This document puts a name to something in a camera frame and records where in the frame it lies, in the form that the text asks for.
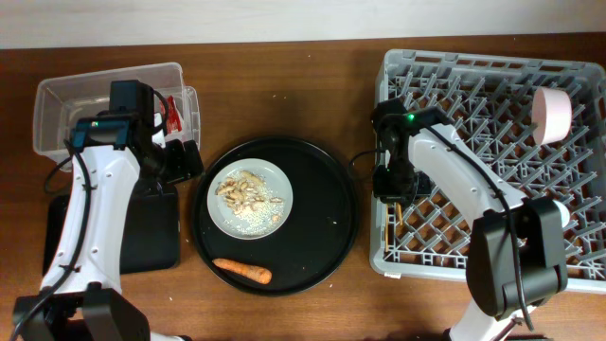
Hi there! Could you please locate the red snack wrapper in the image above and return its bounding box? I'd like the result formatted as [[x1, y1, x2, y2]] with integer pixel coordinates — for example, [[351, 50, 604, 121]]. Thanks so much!
[[161, 96, 184, 135]]

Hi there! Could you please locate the grey plate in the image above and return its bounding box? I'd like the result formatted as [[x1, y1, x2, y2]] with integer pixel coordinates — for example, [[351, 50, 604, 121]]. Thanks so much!
[[203, 158, 294, 241]]

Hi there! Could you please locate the peanut shells and rice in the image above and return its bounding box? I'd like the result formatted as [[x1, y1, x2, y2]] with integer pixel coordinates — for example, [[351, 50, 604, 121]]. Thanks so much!
[[215, 170, 285, 237]]

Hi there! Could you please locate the orange carrot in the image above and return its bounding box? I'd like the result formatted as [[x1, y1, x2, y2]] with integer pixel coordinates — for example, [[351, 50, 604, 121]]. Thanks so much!
[[212, 259, 273, 284]]

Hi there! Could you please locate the blue cup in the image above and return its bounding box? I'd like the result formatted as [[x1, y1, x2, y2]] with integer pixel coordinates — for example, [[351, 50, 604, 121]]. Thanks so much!
[[553, 200, 571, 227]]

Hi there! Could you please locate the pink bowl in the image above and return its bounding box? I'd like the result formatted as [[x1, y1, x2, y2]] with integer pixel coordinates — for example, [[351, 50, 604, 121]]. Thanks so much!
[[531, 87, 572, 145]]

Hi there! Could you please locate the wooden chopstick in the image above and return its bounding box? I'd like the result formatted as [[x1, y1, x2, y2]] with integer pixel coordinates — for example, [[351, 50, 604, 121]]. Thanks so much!
[[383, 204, 390, 253], [396, 203, 403, 226]]

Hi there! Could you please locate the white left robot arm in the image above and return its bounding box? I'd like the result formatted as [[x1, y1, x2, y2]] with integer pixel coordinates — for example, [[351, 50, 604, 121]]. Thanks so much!
[[10, 115, 203, 340]]

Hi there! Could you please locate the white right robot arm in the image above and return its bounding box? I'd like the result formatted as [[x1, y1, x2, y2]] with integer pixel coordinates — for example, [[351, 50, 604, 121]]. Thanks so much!
[[371, 100, 570, 340]]

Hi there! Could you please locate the grey dishwasher rack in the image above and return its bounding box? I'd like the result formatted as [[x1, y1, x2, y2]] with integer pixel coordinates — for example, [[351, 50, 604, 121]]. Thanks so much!
[[369, 49, 605, 294]]

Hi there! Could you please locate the clear plastic waste bin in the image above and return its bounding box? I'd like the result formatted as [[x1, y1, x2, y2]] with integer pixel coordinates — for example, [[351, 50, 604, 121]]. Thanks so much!
[[33, 63, 201, 163]]

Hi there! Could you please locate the black rectangular tray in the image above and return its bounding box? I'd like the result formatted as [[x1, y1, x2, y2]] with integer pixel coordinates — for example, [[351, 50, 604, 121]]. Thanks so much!
[[42, 182, 182, 276]]

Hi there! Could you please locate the round black serving tray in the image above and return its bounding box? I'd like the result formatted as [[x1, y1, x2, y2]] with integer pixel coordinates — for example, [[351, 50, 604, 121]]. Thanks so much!
[[191, 136, 360, 296]]

